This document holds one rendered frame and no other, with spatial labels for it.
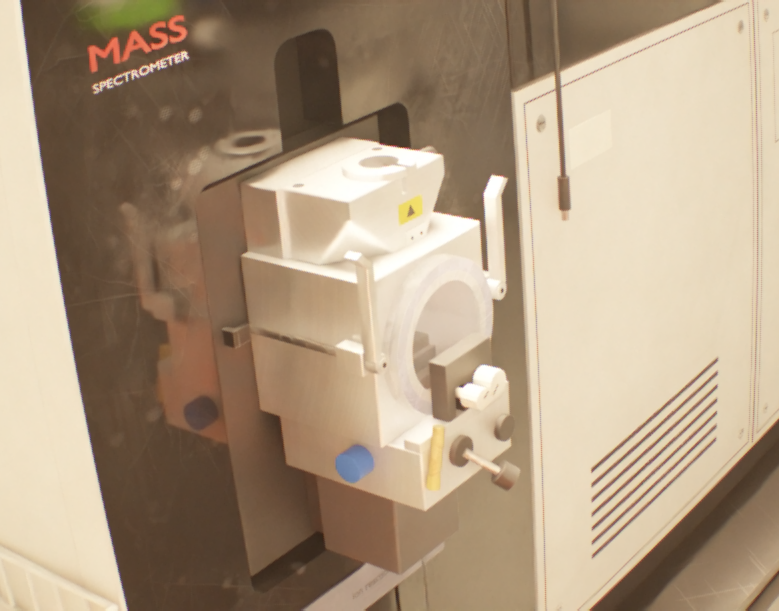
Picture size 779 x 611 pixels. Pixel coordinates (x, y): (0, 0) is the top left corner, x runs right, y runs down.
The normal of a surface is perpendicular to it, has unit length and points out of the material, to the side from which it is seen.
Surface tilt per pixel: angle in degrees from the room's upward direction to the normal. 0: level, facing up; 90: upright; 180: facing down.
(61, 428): 90
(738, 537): 0
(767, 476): 0
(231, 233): 90
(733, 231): 90
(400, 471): 90
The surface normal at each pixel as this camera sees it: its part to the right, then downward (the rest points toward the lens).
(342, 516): -0.61, 0.37
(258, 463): 0.79, 0.18
